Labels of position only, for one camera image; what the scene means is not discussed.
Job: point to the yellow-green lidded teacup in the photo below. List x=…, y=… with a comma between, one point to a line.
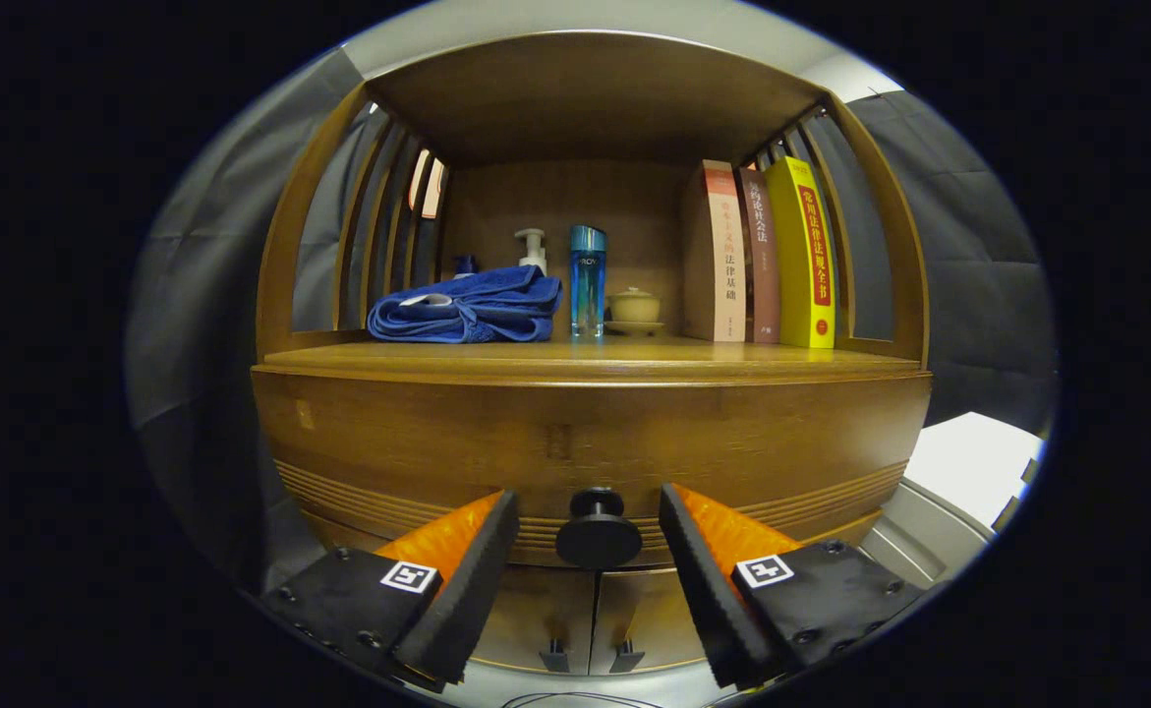
x=634, y=308

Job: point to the wooden cabinet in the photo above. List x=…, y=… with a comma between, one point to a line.
x=585, y=98

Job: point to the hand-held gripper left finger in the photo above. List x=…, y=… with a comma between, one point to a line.
x=472, y=580

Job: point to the wooden countertop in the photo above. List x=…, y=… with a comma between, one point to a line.
x=634, y=356

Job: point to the wooden drawer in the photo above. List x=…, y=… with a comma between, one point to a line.
x=536, y=433

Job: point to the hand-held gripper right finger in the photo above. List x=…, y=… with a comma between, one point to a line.
x=703, y=580

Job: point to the yellow book red label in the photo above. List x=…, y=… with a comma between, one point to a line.
x=801, y=265

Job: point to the brown book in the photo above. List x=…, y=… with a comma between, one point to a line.
x=762, y=265

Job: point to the white table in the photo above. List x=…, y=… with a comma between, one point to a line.
x=968, y=462

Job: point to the blue folded towel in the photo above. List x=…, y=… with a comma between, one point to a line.
x=477, y=310

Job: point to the blue glass bottle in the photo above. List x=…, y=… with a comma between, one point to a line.
x=588, y=285

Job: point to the black round drawer knob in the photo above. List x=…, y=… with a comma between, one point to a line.
x=599, y=539

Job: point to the white pump bottle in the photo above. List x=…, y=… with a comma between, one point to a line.
x=534, y=251

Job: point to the wooden cabinet door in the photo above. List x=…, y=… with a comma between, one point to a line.
x=649, y=610
x=536, y=610

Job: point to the beige book orange band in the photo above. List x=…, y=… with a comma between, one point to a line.
x=718, y=256

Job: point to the small white bottle blue cap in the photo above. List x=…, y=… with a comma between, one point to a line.
x=465, y=264

